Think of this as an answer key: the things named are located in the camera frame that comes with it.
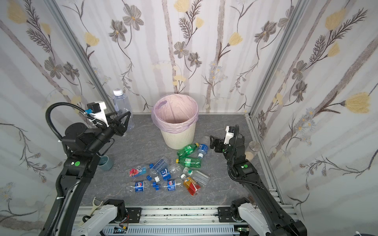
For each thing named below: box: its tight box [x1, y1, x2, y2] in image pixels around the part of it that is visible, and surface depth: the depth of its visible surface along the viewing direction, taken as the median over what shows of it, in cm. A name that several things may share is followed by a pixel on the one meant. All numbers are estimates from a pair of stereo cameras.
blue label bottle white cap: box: [154, 164, 184, 183], surface depth 86 cm
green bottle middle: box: [175, 156, 202, 169], surface depth 91 cm
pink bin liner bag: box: [151, 93, 199, 134], surface depth 94 cm
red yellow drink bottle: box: [180, 173, 202, 197], surface depth 81 cm
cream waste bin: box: [160, 121, 197, 150], surface depth 92 cm
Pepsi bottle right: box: [160, 178, 184, 192], surface depth 82 cm
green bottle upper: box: [177, 142, 200, 158], surface depth 97 cm
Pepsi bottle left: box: [126, 180, 152, 193], surface depth 80 cm
